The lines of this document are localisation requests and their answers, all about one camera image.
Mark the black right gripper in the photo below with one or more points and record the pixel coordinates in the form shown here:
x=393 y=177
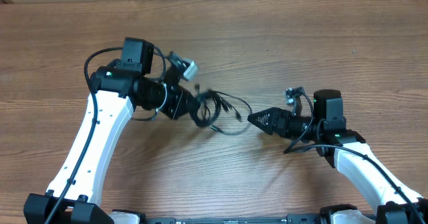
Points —
x=279 y=123

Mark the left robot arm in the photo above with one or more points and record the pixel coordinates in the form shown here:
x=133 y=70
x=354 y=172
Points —
x=75 y=194

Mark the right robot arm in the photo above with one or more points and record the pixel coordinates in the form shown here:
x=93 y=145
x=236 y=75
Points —
x=346 y=151

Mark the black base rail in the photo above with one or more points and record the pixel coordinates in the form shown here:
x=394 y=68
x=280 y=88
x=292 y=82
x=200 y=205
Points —
x=230 y=221

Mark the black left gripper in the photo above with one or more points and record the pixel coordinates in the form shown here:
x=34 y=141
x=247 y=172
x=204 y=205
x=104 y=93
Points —
x=178 y=109

